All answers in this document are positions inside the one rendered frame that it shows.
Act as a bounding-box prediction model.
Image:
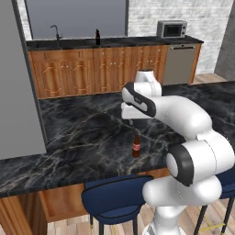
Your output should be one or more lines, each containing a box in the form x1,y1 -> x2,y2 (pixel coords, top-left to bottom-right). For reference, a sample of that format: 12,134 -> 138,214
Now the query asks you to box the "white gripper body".
120,102 -> 154,121

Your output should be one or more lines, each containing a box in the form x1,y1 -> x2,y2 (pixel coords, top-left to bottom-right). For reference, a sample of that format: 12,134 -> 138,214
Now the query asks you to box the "small brown bottle red label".
131,134 -> 141,159

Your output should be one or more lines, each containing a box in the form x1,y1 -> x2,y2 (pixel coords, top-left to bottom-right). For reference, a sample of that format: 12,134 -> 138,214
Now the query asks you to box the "dark sink basin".
35,39 -> 64,50

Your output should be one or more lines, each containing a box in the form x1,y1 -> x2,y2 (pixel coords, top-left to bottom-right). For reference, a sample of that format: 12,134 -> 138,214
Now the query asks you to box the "black sink tap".
50,24 -> 63,41

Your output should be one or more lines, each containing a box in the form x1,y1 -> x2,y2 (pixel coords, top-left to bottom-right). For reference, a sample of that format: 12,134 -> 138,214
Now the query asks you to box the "wooden cupboard run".
28,42 -> 203,100

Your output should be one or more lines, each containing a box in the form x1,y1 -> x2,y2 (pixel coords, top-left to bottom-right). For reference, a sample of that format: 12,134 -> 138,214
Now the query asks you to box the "grey dishwasher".
162,43 -> 197,86

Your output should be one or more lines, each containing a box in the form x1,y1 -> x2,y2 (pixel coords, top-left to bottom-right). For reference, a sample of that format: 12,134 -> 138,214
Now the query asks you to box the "blue bar stool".
193,166 -> 235,235
81,173 -> 154,235

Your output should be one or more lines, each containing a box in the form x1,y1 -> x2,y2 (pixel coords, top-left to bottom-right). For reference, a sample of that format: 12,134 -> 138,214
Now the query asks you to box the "grey microwave oven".
156,19 -> 188,39

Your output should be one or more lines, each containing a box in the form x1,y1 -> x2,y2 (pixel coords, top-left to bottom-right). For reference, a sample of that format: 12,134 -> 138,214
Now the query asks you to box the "grey window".
24,0 -> 129,41

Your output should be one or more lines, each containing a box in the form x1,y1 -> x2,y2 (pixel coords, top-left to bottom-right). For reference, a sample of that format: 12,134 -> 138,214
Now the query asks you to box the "wooden island base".
0,166 -> 171,235

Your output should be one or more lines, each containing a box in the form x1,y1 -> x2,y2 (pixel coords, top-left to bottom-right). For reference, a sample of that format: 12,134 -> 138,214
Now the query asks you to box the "grey fridge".
0,0 -> 48,161

